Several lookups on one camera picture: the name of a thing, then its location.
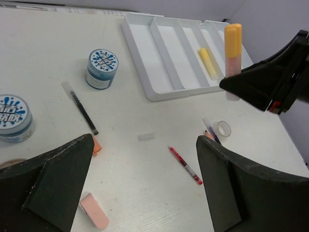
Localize orange marker cap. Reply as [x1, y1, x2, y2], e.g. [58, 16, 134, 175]
[92, 135, 102, 156]

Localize black gel pen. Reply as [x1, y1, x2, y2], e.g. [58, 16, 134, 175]
[61, 81, 98, 135]

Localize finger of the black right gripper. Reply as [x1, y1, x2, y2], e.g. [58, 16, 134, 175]
[219, 30, 309, 111]

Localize large clear tape roll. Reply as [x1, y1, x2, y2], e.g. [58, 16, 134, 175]
[0, 159, 26, 169]

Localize blue gel pen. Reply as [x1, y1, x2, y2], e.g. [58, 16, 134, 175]
[202, 117, 221, 145]

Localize white divided organizer tray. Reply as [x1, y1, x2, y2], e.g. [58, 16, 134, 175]
[121, 12, 253, 102]

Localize pink correction tape dispenser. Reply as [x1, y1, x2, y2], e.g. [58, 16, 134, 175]
[79, 193, 109, 230]

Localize small clear tape roll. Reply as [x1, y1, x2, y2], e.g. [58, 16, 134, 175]
[213, 120, 232, 141]

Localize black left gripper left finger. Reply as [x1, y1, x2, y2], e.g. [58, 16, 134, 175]
[0, 134, 94, 232]

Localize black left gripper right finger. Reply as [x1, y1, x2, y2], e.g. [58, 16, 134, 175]
[196, 136, 309, 232]

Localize yellow highlighter in tray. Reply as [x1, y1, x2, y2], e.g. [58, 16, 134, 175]
[199, 48, 218, 80]

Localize orange marker pen body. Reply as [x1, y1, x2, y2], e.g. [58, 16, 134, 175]
[204, 130, 218, 141]

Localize blue jar with label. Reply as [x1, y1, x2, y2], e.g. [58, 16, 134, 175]
[85, 49, 119, 90]

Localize red gel pen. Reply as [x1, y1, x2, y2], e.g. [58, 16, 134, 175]
[168, 146, 203, 185]

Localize clear pen cap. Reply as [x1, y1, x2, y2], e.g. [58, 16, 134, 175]
[138, 132, 155, 142]

